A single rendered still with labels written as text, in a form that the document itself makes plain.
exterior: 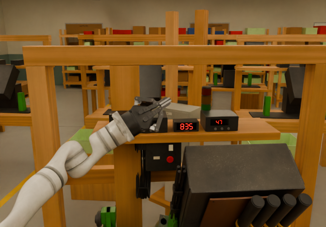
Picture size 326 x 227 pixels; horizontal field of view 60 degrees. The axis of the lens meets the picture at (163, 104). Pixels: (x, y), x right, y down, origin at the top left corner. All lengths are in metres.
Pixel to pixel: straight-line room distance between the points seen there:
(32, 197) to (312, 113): 1.36
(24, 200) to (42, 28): 11.77
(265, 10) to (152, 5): 4.16
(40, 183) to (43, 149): 0.80
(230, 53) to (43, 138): 1.01
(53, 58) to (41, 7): 11.00
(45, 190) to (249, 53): 1.09
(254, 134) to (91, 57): 0.85
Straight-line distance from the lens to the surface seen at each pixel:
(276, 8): 11.58
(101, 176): 1.65
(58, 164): 0.79
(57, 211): 1.69
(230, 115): 1.40
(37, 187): 0.74
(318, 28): 8.84
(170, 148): 1.36
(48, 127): 1.49
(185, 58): 1.37
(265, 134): 1.43
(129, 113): 0.83
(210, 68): 8.00
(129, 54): 1.36
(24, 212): 0.71
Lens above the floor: 1.99
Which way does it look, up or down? 14 degrees down
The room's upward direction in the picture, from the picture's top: straight up
